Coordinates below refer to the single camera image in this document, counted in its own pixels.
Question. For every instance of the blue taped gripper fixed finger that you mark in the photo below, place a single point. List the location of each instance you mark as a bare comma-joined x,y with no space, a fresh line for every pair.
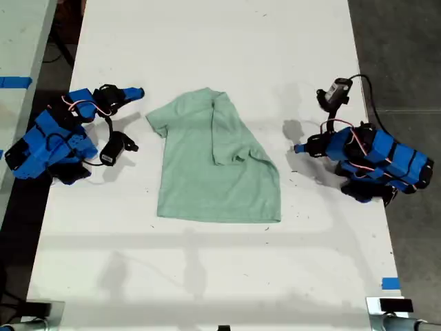
132,90
301,146

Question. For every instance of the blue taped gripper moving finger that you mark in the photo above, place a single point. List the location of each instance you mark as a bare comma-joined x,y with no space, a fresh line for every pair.
132,96
302,151

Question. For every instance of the pale green t-shirt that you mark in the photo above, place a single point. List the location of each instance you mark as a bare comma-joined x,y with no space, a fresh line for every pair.
193,179

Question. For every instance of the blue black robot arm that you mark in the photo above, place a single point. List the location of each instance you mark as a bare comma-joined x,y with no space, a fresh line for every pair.
399,155
38,138

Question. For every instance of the long blue tape strip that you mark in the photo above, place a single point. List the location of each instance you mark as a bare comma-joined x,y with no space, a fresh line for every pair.
13,82

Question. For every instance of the pale side table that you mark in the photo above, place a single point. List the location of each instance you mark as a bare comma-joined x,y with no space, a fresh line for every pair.
17,51

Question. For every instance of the short blue tape strip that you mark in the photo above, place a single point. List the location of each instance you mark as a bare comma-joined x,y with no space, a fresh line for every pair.
391,283

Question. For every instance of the small black box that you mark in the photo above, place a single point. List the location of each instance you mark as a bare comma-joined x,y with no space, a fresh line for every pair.
38,309
396,305

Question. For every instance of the metal table clamp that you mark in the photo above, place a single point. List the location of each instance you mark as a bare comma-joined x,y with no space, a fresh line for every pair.
373,317
56,315

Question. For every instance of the small black table edge block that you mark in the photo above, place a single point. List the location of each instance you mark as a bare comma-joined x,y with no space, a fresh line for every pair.
224,328

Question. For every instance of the black camera stalk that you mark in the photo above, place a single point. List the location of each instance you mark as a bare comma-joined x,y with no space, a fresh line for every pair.
333,119
111,125

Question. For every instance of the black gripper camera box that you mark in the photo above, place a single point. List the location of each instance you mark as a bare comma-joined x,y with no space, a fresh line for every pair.
115,148
336,93

